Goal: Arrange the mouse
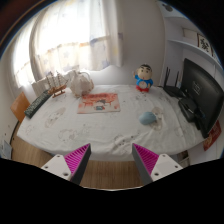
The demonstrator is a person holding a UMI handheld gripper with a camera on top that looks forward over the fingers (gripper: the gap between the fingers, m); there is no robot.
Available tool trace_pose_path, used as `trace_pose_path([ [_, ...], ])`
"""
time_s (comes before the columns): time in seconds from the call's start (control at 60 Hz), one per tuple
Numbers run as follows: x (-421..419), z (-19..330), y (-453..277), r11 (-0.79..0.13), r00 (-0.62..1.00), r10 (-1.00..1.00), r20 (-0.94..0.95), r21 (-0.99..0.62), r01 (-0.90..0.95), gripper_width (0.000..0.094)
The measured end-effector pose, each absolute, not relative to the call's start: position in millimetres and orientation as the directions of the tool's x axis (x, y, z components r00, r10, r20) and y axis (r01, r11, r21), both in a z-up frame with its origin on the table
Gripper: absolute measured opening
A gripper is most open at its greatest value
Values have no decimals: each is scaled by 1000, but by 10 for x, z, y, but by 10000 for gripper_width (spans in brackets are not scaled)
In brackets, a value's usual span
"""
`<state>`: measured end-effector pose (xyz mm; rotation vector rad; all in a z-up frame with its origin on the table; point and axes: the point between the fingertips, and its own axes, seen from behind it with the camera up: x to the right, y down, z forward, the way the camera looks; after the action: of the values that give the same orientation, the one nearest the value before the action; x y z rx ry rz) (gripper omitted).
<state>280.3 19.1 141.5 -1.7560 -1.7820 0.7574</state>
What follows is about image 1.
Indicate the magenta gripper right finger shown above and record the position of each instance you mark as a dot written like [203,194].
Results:
[152,166]

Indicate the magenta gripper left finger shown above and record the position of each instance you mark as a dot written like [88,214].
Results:
[71,166]

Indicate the light blue computer mouse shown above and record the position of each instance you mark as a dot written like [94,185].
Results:
[147,118]

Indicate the red patterned mouse pad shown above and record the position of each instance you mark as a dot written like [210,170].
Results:
[99,103]

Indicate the white patterned tablecloth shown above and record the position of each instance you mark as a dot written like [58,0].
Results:
[57,128]

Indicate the red paper decoration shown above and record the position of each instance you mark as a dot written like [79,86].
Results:
[213,136]

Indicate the black box near monitor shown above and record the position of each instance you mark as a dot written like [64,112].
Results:
[188,108]

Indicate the dark keyboard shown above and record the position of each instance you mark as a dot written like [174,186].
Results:
[36,104]

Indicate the black wifi router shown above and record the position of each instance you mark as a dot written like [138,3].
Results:
[173,91]

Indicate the wooden chair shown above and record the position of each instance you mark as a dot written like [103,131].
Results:
[18,108]

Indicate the wooden model sailing ship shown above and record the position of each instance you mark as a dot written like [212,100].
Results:
[57,84]

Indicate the cartoon boy figurine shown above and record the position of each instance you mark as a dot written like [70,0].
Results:
[143,76]

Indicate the black computer monitor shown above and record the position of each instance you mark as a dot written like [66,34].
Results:
[204,90]

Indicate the sheer white curtain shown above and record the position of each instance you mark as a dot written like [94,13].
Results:
[66,35]

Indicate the framed calligraphy picture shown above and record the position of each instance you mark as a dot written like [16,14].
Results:
[204,44]

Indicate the white wall shelf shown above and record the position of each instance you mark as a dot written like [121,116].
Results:
[198,51]

